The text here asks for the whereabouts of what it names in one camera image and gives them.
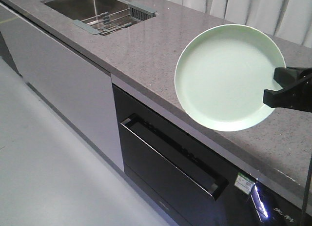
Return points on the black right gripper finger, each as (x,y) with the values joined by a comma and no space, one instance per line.
(284,76)
(296,96)

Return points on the light green round plate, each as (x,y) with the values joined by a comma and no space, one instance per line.
(221,76)

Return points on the grey sink drying rack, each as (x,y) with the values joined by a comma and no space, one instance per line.
(109,22)

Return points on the white pleated curtain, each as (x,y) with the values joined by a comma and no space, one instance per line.
(287,19)

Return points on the black built-in dishwasher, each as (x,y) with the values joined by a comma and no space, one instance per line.
(193,184)

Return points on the grey kitchen counter cabinet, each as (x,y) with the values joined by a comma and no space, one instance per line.
(81,92)

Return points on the stainless steel sink basin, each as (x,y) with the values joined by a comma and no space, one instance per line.
(83,9)

